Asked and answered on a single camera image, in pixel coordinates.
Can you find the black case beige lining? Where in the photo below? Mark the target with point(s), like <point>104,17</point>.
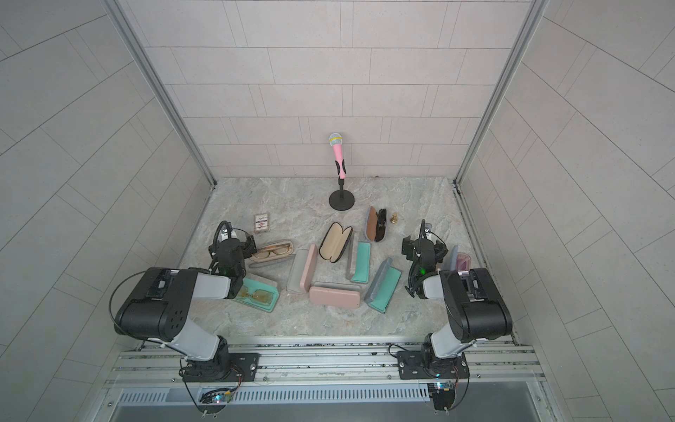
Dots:
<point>335,241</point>

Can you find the brown black glasses case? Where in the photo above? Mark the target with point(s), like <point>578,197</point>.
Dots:
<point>376,224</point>

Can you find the right circuit board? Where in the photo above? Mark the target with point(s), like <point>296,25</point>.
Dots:
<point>442,396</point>

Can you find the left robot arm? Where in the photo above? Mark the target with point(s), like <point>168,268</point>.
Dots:
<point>157,309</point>

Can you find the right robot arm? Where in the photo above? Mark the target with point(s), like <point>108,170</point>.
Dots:
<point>476,310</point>

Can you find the pink grey case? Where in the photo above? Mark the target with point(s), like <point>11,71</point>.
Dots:
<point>302,270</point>

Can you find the playing card box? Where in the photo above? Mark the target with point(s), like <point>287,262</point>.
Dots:
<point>261,223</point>

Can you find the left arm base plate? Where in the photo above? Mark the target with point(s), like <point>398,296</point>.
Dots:
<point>232,368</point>

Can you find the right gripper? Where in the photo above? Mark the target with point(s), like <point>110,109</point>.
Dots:
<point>412,245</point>

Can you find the aluminium mounting rail frame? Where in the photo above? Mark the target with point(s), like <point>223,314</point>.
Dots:
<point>506,381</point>

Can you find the beige case with glasses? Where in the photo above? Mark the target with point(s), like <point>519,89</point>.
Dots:
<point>272,253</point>

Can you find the pink toy microphone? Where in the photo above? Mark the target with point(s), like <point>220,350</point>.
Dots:
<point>336,142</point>

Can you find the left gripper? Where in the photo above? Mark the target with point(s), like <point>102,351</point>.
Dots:
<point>247,250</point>

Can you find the blue case beige lining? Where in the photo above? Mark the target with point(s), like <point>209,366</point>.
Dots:
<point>456,261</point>

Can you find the mint case yellow glasses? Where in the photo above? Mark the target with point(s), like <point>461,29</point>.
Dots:
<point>258,295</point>

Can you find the circuit board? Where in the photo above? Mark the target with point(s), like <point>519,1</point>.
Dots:
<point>219,396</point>
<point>442,396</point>

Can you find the left circuit board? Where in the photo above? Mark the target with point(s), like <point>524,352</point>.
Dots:
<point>219,396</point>

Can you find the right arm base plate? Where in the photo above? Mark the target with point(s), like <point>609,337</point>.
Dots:
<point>415,365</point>

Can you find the pink closed glasses case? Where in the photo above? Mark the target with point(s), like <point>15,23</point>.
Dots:
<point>335,297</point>

